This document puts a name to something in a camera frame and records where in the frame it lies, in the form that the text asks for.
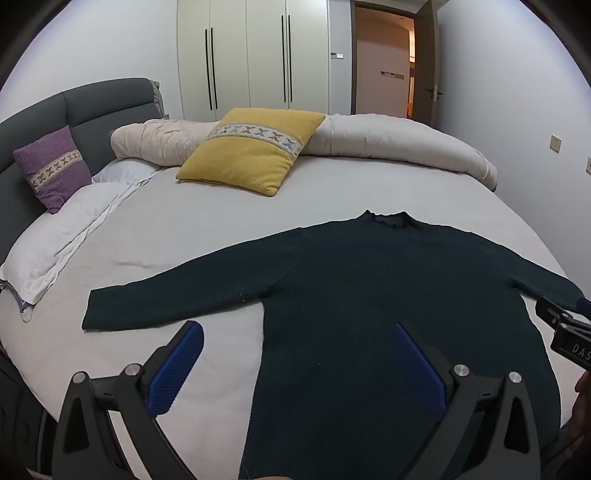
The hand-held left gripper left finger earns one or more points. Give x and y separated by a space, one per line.
178 364

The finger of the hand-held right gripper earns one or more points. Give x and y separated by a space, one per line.
585 307

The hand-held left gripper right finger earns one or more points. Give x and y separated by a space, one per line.
415 364

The dark green sweater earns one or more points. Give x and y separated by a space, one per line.
369 286

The bed with white sheet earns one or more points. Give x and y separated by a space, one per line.
194 230

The large white pillow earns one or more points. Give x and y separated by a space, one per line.
55 240

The small white pillow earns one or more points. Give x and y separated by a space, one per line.
122 171

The yellow patterned pillow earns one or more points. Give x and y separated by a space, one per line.
249 152

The beige rolled duvet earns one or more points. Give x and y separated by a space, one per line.
392 138

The purple patterned pillow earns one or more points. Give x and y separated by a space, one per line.
55 166

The grey upholstered headboard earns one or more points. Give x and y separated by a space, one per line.
101 110

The brown wooden door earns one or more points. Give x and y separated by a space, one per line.
427 60

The white wardrobe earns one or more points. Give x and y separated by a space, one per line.
249 55

